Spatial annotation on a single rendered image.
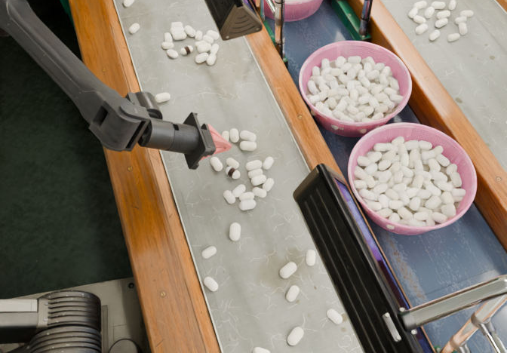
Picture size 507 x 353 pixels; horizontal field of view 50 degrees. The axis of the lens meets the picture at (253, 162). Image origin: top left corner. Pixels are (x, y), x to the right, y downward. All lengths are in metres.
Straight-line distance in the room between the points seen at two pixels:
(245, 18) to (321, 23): 0.62
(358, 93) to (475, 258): 0.46
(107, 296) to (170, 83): 0.55
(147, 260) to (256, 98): 0.48
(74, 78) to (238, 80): 0.48
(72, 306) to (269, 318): 0.37
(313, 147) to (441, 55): 0.45
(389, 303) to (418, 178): 0.57
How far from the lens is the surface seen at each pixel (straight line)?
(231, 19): 1.00
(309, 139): 1.22
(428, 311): 0.68
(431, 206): 1.19
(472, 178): 1.23
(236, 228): 1.10
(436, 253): 1.22
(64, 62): 1.05
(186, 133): 1.04
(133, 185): 1.19
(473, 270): 1.23
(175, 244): 1.10
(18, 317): 1.08
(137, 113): 0.98
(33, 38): 1.11
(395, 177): 1.21
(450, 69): 1.44
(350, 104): 1.32
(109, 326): 1.39
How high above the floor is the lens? 1.75
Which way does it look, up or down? 56 degrees down
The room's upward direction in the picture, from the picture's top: 4 degrees counter-clockwise
